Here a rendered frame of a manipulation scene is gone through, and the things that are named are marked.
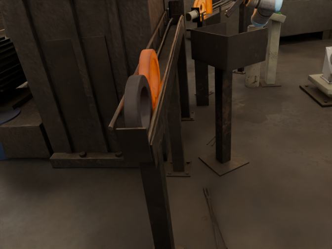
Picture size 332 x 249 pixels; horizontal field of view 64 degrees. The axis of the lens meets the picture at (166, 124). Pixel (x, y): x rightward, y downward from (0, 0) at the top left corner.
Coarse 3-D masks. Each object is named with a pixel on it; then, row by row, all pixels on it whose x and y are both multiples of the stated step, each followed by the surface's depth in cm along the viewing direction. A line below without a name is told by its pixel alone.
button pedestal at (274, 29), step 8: (272, 16) 204; (280, 16) 204; (272, 24) 213; (280, 24) 213; (272, 32) 216; (272, 40) 219; (272, 48) 222; (272, 56) 226; (272, 64) 229; (272, 72) 232; (264, 80) 247; (272, 80) 236
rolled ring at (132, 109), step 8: (128, 80) 65; (136, 80) 65; (144, 80) 70; (128, 88) 63; (136, 88) 63; (144, 88) 72; (128, 96) 62; (136, 96) 62; (144, 96) 75; (128, 104) 62; (136, 104) 62; (144, 104) 77; (128, 112) 62; (136, 112) 62; (144, 112) 77; (152, 112) 79; (128, 120) 63; (136, 120) 62; (144, 120) 76
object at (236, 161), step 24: (216, 24) 126; (192, 48) 124; (216, 48) 108; (240, 48) 105; (264, 48) 111; (216, 72) 125; (216, 96) 132; (216, 120) 138; (216, 144) 146; (216, 168) 144
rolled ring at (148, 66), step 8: (144, 56) 78; (152, 56) 81; (144, 64) 77; (152, 64) 88; (144, 72) 77; (152, 72) 91; (152, 80) 92; (152, 88) 80; (152, 96) 80; (152, 104) 82
